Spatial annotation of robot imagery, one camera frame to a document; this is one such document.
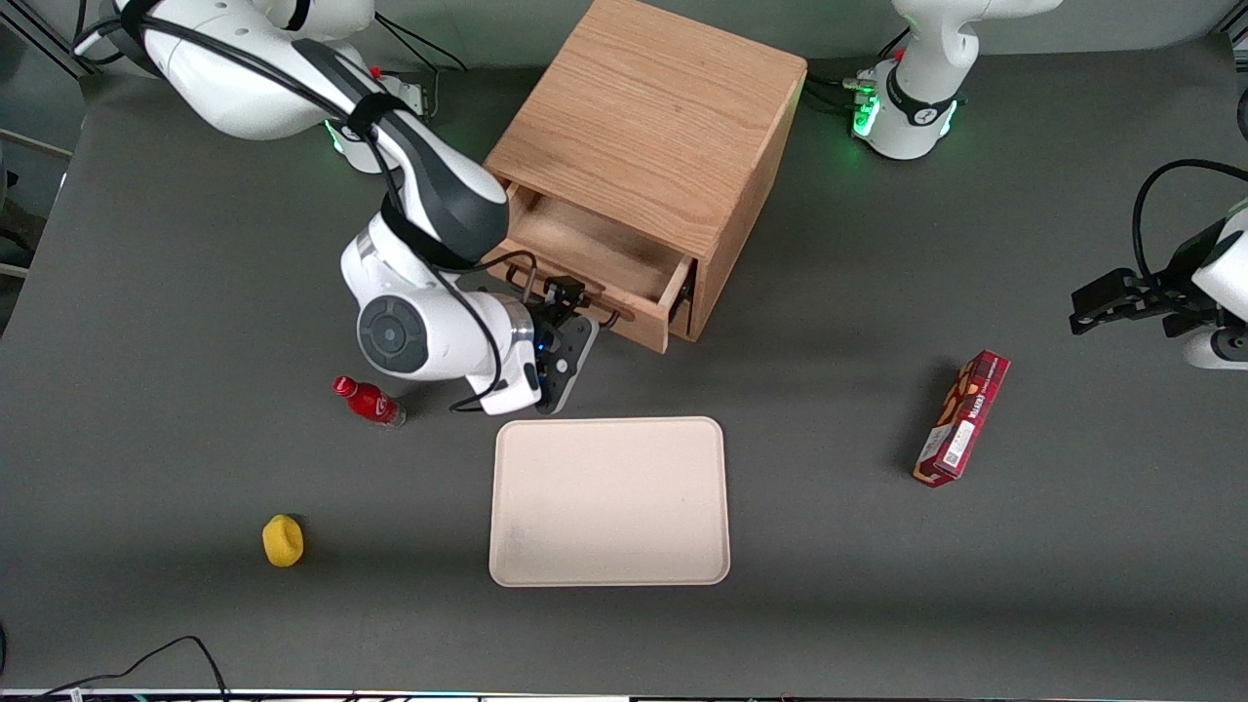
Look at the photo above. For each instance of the red snack box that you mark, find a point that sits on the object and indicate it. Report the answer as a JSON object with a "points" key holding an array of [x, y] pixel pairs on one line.
{"points": [[962, 419]]}

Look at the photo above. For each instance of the wooden drawer cabinet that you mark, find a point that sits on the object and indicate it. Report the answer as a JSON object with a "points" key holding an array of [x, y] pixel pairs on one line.
{"points": [[663, 97]]}

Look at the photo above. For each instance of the yellow rubber toy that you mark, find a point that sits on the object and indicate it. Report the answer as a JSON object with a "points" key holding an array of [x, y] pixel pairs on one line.
{"points": [[283, 541]]}

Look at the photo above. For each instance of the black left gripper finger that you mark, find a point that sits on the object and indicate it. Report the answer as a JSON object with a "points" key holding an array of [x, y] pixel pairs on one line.
{"points": [[1111, 319], [1107, 288]]}

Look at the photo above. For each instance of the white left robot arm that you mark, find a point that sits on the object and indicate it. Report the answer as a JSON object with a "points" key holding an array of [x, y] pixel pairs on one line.
{"points": [[921, 88]]}

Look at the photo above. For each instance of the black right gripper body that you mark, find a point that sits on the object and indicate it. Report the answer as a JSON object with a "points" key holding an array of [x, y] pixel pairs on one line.
{"points": [[547, 314]]}

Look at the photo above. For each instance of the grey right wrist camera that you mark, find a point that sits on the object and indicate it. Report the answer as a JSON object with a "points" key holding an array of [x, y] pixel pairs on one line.
{"points": [[567, 361]]}

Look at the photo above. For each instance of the aluminium frame profile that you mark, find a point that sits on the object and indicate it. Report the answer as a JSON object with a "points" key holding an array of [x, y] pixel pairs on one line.
{"points": [[49, 54]]}

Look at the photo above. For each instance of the beige rectangular tray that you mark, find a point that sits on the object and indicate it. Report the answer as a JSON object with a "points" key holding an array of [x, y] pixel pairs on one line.
{"points": [[609, 502]]}

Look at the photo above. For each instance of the small red bottle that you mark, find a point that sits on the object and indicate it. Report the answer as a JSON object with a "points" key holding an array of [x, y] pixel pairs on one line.
{"points": [[370, 401]]}

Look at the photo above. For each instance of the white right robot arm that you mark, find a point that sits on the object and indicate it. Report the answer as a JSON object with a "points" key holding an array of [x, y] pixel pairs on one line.
{"points": [[419, 331]]}

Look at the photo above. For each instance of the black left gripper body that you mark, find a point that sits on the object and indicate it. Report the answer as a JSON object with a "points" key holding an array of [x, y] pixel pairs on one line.
{"points": [[1169, 292]]}

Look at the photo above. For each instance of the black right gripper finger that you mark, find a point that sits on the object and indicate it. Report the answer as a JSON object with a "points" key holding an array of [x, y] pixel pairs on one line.
{"points": [[565, 292], [575, 314]]}

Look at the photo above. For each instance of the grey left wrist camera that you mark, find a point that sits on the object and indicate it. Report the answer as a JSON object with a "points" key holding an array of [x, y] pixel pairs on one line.
{"points": [[1219, 349]]}

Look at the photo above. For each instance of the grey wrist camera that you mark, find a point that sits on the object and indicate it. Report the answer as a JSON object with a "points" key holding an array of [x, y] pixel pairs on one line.
{"points": [[1219, 349], [567, 361]]}

